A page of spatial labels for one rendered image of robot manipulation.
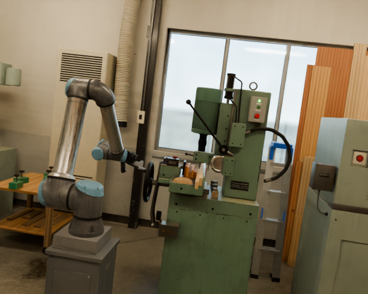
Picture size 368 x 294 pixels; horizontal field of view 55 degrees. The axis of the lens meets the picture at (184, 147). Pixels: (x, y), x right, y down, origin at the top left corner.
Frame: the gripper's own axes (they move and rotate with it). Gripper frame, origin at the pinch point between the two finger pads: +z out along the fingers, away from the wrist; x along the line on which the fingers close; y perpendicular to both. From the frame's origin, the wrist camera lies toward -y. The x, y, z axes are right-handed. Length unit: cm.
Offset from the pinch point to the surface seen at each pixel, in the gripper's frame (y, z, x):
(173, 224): -14, 36, -36
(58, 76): 23, -126, 97
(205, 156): 30.9, 34.8, -12.1
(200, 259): -29, 62, -30
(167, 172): 10.0, 17.5, -18.8
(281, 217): 7, 118, 46
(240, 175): 31, 61, -20
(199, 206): 3, 45, -30
